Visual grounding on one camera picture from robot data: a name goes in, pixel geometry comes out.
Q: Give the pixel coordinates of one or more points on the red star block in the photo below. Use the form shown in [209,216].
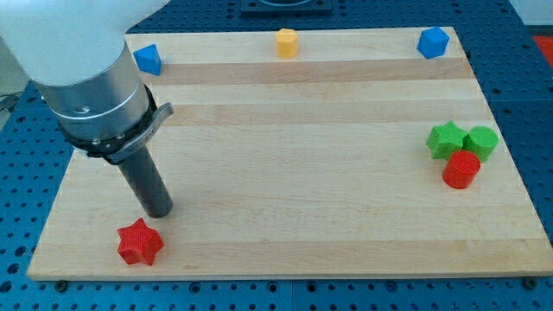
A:
[139,243]

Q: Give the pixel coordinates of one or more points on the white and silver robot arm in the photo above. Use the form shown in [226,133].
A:
[76,55]

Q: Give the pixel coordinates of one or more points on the wooden board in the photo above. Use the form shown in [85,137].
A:
[313,167]

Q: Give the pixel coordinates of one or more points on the green star block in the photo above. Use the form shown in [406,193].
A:
[445,139]

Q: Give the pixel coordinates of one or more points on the yellow hexagonal block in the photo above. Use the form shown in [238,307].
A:
[286,43]

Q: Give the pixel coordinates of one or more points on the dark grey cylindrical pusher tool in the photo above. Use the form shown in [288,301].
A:
[141,174]

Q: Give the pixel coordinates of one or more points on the blue triangular block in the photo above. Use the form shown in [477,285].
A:
[148,60]

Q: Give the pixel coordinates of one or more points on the red cylinder block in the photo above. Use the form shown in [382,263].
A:
[461,169]

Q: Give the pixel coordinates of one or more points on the blue cube block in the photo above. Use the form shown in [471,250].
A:
[433,43]

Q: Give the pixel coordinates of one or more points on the green cylinder block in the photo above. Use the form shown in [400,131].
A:
[481,141]

